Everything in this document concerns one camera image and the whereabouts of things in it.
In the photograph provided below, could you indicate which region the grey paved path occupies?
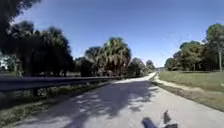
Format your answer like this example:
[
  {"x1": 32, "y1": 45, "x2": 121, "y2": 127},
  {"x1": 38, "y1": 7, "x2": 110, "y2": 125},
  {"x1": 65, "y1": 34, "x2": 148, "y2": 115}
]
[{"x1": 14, "y1": 72, "x2": 224, "y2": 128}]

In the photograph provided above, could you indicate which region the metal guardrail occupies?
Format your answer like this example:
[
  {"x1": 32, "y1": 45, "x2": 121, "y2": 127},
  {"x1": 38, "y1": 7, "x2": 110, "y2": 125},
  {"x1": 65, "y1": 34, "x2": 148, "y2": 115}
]
[{"x1": 0, "y1": 75, "x2": 123, "y2": 98}]

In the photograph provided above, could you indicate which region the row of palm trees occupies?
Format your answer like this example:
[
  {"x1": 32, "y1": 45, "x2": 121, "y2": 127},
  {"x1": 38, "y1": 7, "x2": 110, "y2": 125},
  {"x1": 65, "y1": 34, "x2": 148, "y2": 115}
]
[{"x1": 0, "y1": 0, "x2": 156, "y2": 79}]

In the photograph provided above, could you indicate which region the row of green trees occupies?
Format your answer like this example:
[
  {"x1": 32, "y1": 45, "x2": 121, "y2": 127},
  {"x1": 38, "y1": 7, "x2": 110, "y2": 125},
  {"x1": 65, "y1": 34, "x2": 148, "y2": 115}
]
[{"x1": 164, "y1": 22, "x2": 224, "y2": 73}]

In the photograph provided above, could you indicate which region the pale sandy strip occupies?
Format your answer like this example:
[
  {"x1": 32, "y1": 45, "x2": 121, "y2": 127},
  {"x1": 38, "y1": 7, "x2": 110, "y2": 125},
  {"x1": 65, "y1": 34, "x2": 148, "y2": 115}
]
[{"x1": 151, "y1": 73, "x2": 224, "y2": 98}]

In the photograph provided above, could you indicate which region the robot's own part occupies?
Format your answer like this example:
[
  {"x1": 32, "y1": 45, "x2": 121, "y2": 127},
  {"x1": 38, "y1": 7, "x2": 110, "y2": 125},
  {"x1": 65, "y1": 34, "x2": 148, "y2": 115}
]
[{"x1": 141, "y1": 117, "x2": 158, "y2": 128}]

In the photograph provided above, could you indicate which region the grass field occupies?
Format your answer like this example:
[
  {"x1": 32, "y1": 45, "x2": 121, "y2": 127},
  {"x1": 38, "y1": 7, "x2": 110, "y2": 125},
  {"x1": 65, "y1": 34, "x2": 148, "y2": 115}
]
[{"x1": 153, "y1": 70, "x2": 224, "y2": 113}]

